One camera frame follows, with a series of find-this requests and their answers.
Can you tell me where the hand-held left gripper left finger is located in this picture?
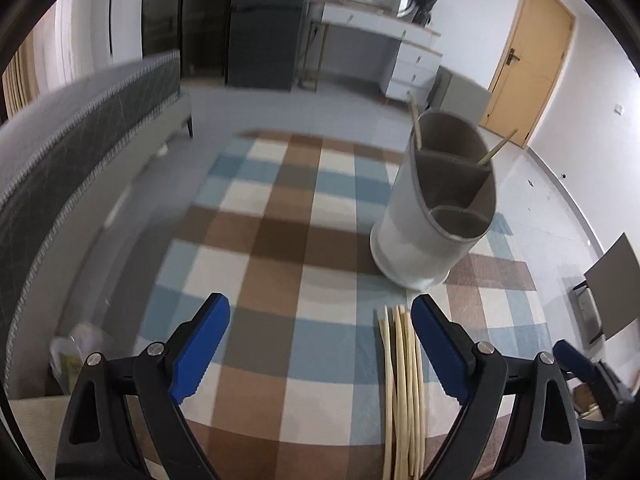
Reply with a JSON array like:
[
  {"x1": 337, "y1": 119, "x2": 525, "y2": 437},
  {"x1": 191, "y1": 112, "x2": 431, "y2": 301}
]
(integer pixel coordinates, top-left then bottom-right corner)
[{"x1": 55, "y1": 292, "x2": 231, "y2": 480}]

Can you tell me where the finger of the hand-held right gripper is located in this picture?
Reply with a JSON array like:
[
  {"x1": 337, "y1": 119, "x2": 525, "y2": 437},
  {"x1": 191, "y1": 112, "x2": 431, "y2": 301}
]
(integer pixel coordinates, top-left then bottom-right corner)
[{"x1": 552, "y1": 339, "x2": 635, "y2": 418}]

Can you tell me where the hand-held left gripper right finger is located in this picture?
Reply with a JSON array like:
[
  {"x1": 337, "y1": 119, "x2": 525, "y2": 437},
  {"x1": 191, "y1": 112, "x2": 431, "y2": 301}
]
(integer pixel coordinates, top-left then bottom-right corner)
[{"x1": 411, "y1": 294, "x2": 587, "y2": 480}]

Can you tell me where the grey cylindrical utensil holder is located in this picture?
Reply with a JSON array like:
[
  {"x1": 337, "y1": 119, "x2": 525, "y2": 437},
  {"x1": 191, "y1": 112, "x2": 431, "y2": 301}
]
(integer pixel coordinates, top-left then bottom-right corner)
[{"x1": 370, "y1": 109, "x2": 497, "y2": 291}]

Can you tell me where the grey chair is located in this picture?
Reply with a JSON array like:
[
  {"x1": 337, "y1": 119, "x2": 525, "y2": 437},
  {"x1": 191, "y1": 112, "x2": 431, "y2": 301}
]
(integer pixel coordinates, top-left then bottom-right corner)
[{"x1": 570, "y1": 232, "x2": 640, "y2": 346}]

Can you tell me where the checkered tablecloth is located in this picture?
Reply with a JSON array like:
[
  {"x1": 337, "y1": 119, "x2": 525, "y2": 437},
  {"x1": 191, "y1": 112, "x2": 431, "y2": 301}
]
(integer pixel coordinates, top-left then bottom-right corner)
[{"x1": 132, "y1": 130, "x2": 551, "y2": 480}]

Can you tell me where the clear plastic bag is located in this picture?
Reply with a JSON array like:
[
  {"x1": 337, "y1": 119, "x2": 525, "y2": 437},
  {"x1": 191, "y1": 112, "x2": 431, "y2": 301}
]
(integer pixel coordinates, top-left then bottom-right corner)
[{"x1": 49, "y1": 324, "x2": 104, "y2": 397}]

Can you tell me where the bed with grey mattress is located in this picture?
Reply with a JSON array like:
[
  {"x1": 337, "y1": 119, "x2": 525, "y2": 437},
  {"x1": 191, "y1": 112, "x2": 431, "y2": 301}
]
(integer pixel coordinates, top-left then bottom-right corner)
[{"x1": 0, "y1": 50, "x2": 194, "y2": 411}]

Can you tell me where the grey nightstand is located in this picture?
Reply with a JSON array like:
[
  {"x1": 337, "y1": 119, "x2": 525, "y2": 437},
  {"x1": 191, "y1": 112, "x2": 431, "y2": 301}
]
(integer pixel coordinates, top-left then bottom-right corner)
[{"x1": 427, "y1": 66, "x2": 494, "y2": 124}]

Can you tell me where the white dressing desk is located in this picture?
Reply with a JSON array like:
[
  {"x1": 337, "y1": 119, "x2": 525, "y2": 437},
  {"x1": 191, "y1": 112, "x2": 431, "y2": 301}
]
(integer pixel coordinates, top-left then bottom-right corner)
[{"x1": 299, "y1": 1, "x2": 444, "y2": 107}]

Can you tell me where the wooden door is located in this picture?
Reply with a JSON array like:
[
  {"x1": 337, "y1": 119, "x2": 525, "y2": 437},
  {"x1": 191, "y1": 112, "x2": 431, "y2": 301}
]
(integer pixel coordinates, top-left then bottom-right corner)
[{"x1": 479, "y1": 0, "x2": 576, "y2": 149}]

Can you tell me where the beige curtain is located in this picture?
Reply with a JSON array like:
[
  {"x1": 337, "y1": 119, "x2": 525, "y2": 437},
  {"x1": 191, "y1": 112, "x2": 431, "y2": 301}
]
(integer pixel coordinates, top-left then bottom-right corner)
[{"x1": 2, "y1": 35, "x2": 47, "y2": 122}]

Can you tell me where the dark grey refrigerator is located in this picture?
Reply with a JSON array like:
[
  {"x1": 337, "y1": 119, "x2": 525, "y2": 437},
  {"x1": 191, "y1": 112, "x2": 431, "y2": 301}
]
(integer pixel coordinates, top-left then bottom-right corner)
[{"x1": 225, "y1": 0, "x2": 317, "y2": 92}]

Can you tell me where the black glossy wardrobe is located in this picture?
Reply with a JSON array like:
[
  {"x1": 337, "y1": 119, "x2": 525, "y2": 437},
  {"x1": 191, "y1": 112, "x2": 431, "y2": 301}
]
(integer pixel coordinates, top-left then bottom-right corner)
[{"x1": 141, "y1": 0, "x2": 237, "y2": 79}]

